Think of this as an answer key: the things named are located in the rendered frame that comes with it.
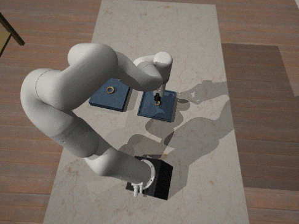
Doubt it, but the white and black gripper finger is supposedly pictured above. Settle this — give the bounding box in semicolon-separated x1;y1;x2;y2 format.
154;93;161;102

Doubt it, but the blue square tray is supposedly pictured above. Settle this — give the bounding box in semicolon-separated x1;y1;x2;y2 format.
137;90;176;122

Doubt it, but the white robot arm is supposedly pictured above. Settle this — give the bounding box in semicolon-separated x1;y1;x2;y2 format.
20;43;173;197

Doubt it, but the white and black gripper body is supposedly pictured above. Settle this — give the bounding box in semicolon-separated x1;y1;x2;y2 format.
153;83;166;98

